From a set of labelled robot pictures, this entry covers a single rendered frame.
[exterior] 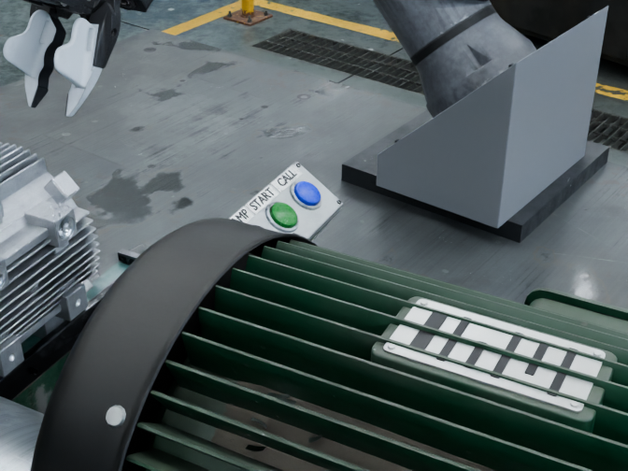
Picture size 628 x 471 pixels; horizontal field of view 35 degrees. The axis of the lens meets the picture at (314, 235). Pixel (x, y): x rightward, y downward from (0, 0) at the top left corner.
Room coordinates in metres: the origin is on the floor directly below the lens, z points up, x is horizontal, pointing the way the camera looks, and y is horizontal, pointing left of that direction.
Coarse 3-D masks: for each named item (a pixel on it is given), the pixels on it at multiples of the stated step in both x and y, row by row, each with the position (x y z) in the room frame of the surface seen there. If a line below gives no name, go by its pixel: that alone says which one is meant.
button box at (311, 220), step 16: (288, 176) 0.90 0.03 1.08; (304, 176) 0.92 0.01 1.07; (272, 192) 0.87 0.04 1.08; (288, 192) 0.88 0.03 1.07; (320, 192) 0.90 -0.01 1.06; (240, 208) 0.83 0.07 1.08; (256, 208) 0.84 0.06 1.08; (304, 208) 0.87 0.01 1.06; (320, 208) 0.88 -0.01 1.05; (336, 208) 0.89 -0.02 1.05; (256, 224) 0.82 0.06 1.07; (272, 224) 0.83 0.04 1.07; (304, 224) 0.85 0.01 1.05; (320, 224) 0.86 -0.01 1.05
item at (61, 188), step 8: (56, 176) 0.88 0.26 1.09; (64, 176) 0.89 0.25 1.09; (48, 184) 0.88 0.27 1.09; (56, 184) 0.87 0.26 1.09; (64, 184) 0.88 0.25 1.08; (72, 184) 0.88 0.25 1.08; (48, 192) 0.88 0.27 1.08; (56, 192) 0.87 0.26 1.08; (64, 192) 0.87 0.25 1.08; (72, 192) 0.88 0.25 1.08; (56, 200) 0.87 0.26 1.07; (64, 200) 0.87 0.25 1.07; (88, 280) 0.89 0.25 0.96; (88, 288) 0.88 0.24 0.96
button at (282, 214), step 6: (276, 204) 0.85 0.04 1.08; (282, 204) 0.85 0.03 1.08; (270, 210) 0.84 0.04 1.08; (276, 210) 0.84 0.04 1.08; (282, 210) 0.84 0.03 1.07; (288, 210) 0.85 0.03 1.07; (276, 216) 0.83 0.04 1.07; (282, 216) 0.84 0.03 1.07; (288, 216) 0.84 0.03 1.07; (294, 216) 0.84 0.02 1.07; (276, 222) 0.83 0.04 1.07; (282, 222) 0.83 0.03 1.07; (288, 222) 0.83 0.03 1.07; (294, 222) 0.84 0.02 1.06
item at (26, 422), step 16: (0, 400) 0.49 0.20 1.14; (0, 416) 0.46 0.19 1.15; (16, 416) 0.46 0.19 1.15; (32, 416) 0.47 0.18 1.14; (0, 432) 0.44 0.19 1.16; (16, 432) 0.44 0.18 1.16; (32, 432) 0.44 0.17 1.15; (0, 448) 0.42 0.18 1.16; (16, 448) 0.42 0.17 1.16; (32, 448) 0.42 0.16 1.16; (0, 464) 0.40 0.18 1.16; (16, 464) 0.40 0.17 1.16
